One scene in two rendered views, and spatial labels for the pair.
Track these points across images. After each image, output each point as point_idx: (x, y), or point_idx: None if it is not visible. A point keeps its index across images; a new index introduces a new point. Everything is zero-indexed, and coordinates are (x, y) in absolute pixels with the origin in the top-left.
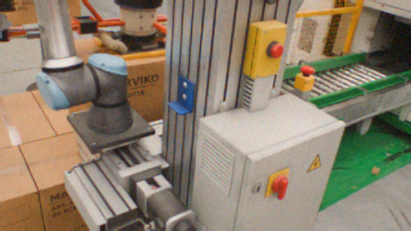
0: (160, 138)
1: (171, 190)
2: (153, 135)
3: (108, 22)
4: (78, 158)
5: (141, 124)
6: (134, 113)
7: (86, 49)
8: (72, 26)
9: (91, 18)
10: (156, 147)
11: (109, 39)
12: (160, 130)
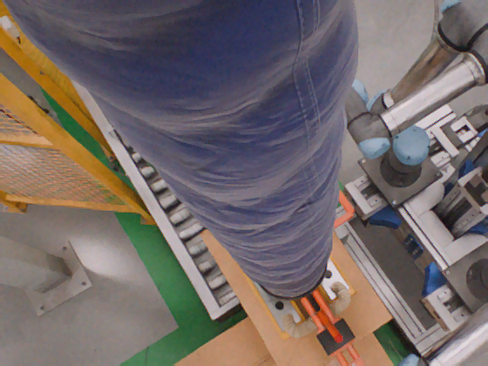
0: (460, 239)
1: None
2: (454, 246)
3: (324, 304)
4: (346, 356)
5: (486, 250)
6: (465, 260)
7: (317, 342)
8: (355, 350)
9: (323, 330)
10: (475, 241)
11: (345, 301)
12: (443, 240)
